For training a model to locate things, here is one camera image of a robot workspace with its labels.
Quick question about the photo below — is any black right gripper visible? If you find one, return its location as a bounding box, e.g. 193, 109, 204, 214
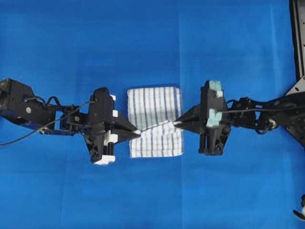
175, 80, 231, 155

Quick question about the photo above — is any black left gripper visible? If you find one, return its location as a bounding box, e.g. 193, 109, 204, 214
84, 88, 141, 165

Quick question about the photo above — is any blue white striped towel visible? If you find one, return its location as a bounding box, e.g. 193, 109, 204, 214
127, 86, 184, 158

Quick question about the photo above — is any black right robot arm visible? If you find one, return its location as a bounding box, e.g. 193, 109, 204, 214
173, 80, 305, 156

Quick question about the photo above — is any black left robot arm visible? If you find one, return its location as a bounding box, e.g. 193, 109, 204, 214
0, 78, 140, 166

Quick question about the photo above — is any black white corner clamp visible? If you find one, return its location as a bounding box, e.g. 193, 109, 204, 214
293, 194, 305, 219

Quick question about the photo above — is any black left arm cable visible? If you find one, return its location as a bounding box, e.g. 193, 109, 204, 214
0, 100, 96, 146

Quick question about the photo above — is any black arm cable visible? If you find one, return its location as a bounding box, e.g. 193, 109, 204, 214
220, 104, 305, 114
0, 100, 96, 146

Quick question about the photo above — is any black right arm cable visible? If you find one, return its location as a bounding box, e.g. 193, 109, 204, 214
220, 104, 305, 114

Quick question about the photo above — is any black table edge rail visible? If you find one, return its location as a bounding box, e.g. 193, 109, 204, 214
289, 0, 305, 82

